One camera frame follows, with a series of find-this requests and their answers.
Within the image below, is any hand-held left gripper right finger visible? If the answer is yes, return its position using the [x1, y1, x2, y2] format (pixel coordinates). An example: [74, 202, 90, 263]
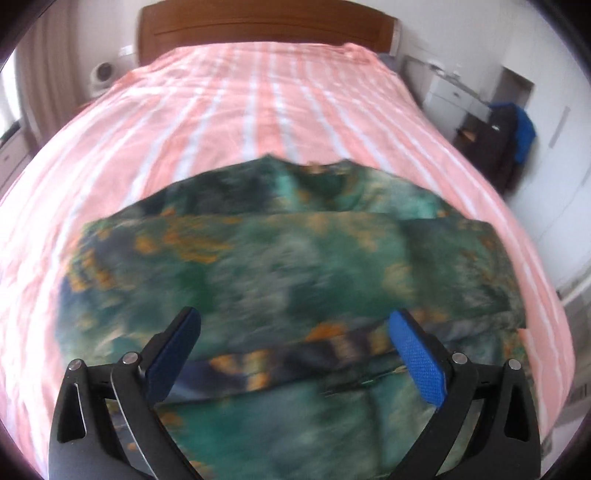
[387, 309, 542, 480]

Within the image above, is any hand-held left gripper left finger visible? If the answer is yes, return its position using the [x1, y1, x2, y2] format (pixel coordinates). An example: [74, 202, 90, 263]
[48, 307, 206, 480]

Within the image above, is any green printed jacket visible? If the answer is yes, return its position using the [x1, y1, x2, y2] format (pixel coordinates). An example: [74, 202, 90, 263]
[55, 156, 541, 480]

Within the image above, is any black jacket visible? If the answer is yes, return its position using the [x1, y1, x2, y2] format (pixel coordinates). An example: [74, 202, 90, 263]
[480, 108, 520, 191]

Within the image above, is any dark chair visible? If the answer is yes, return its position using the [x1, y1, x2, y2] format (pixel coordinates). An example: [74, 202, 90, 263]
[455, 115, 496, 158]

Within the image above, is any blue jacket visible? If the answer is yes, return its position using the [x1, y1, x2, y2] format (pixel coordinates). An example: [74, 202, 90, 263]
[489, 102, 537, 165]

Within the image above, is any white low cabinet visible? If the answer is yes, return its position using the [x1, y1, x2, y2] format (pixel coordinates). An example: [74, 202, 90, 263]
[0, 131, 34, 188]

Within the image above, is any white wardrobe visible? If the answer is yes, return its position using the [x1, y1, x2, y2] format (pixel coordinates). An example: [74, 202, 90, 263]
[501, 0, 591, 287]

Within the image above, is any pink striped bed sheet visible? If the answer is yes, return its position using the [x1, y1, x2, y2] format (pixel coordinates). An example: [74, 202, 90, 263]
[0, 41, 575, 467]

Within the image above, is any white desk with drawers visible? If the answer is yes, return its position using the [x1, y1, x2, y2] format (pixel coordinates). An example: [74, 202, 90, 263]
[402, 55, 491, 131]

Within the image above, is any small white fan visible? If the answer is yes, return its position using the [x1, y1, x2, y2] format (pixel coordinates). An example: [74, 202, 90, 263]
[88, 62, 116, 97]

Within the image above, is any beige curtain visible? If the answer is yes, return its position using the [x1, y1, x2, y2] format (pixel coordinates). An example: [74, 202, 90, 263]
[16, 14, 88, 153]

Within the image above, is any wooden headboard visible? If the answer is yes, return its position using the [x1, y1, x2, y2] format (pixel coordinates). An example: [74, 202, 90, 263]
[137, 0, 400, 68]

